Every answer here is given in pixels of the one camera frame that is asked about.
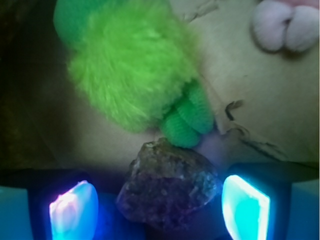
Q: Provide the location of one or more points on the brown paper-lined bin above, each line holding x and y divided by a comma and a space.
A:
44, 123

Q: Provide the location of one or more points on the green fuzzy plush toy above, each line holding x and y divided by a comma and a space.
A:
138, 64

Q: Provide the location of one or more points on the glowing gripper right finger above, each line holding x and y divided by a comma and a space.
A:
255, 201

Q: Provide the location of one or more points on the brown rough rock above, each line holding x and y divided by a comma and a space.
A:
166, 185

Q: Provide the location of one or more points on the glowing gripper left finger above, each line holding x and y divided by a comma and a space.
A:
63, 205

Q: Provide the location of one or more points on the pink plush bunny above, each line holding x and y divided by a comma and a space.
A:
290, 24

